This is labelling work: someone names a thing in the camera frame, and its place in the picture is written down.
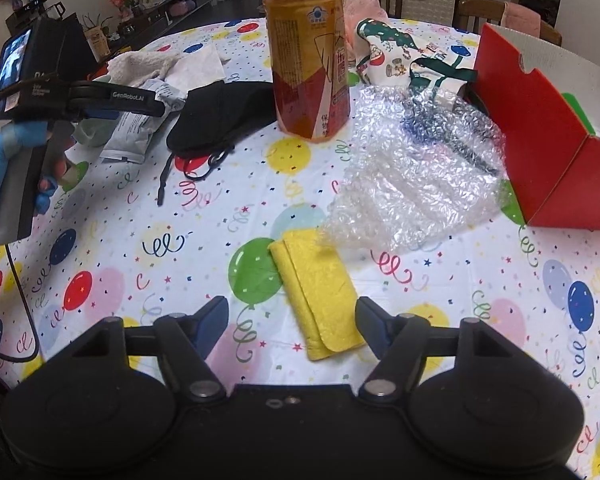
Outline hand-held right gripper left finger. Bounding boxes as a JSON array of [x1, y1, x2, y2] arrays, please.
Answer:
[[45, 296, 230, 404]]

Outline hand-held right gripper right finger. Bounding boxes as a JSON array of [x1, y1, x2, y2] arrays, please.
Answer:
[[355, 296, 536, 405]]

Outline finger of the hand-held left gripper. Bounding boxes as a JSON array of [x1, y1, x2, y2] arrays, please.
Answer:
[[67, 81, 169, 122]]

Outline white fluffy towel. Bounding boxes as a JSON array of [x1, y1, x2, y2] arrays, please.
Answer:
[[105, 50, 191, 89]]

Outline yellow cloth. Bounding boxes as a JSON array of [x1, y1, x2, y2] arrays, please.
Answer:
[[269, 229, 367, 361]]

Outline white tissue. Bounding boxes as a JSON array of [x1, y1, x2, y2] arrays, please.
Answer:
[[165, 47, 232, 94]]

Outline black sock with logo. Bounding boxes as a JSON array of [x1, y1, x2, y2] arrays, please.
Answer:
[[156, 80, 281, 207]]

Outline clear bubble wrap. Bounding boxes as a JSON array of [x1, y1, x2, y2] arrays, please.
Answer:
[[317, 85, 511, 253]]

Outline white storage box red rim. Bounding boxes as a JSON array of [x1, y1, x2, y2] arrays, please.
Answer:
[[467, 22, 600, 232]]

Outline grey white packet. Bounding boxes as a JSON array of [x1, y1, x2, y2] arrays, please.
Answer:
[[100, 77, 187, 165]]

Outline pale green cloth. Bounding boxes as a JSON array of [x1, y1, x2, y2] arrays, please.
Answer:
[[74, 110, 122, 149]]

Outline dark low cabinet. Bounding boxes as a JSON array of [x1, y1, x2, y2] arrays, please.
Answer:
[[5, 0, 217, 52]]

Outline amber tea bottle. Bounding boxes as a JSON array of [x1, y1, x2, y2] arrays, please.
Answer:
[[262, 0, 352, 142]]

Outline sofa with cream cover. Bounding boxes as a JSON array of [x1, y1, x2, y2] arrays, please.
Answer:
[[401, 0, 457, 27]]

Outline wooden chair with pink cloth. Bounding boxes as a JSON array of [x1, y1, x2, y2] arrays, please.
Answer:
[[452, 0, 564, 47]]

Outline pink cloth on chair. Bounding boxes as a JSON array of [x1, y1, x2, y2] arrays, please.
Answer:
[[500, 2, 544, 37]]

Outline black cable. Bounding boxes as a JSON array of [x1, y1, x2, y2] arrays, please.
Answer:
[[0, 242, 42, 363]]

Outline printed tote bag green straps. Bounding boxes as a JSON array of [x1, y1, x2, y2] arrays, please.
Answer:
[[355, 19, 481, 111]]

